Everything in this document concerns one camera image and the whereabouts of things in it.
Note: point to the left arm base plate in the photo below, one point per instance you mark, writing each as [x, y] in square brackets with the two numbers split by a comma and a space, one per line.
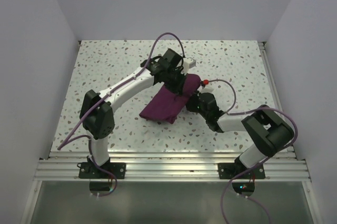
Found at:
[87, 170]

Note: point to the aluminium rail frame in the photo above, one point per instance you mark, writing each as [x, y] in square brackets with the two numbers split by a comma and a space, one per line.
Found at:
[171, 173]

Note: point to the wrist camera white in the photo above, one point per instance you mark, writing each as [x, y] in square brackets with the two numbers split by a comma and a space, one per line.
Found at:
[188, 63]
[205, 87]

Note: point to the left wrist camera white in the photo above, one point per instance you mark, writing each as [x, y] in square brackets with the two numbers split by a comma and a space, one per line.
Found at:
[188, 63]

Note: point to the purple cloth mat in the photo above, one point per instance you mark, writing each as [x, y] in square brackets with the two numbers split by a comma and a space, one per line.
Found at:
[165, 105]

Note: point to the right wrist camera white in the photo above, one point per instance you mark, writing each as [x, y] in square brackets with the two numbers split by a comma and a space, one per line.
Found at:
[205, 87]

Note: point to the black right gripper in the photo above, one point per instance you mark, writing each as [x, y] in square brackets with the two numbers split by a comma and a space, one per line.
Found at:
[190, 102]

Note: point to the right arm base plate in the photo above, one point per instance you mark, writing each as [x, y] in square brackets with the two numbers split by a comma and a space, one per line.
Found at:
[228, 171]

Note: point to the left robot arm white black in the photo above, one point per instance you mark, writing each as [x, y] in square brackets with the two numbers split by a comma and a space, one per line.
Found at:
[98, 108]

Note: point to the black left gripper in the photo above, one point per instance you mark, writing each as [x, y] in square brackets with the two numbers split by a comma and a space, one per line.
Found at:
[179, 88]

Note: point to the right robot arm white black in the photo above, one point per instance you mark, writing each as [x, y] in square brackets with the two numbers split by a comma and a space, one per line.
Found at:
[268, 131]

